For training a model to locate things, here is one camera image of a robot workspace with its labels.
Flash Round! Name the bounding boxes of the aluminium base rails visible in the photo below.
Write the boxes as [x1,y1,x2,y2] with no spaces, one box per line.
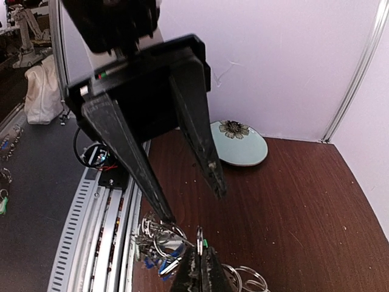
[0,103,153,292]

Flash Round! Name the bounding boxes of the teal plate with flower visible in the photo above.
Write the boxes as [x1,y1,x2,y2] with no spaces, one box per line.
[210,120,268,167]

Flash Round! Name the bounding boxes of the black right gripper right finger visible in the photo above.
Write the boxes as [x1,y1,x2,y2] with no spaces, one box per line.
[200,246,233,292]

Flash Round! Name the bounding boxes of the aluminium corner frame post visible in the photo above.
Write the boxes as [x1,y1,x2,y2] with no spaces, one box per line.
[320,0,388,144]

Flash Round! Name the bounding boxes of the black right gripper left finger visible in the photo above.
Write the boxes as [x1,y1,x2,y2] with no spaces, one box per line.
[170,247,201,292]

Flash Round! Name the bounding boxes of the grey disc keyring organizer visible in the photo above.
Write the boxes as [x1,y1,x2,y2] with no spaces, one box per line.
[133,212,269,291]

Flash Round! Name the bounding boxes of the white cloth bag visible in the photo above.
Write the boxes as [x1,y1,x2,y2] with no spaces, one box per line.
[24,55,63,125]

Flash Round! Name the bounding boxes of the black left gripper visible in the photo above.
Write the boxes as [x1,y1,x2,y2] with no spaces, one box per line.
[63,1,227,223]

